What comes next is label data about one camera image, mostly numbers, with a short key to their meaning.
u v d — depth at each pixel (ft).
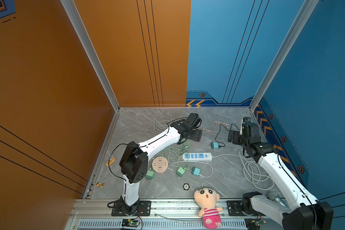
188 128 2.14
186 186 2.65
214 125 3.52
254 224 2.30
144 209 2.43
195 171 2.77
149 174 2.73
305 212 1.21
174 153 3.07
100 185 2.65
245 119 2.28
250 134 1.90
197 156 2.93
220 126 3.38
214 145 3.11
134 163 1.56
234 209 2.38
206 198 2.28
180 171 2.76
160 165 2.85
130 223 2.32
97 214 2.41
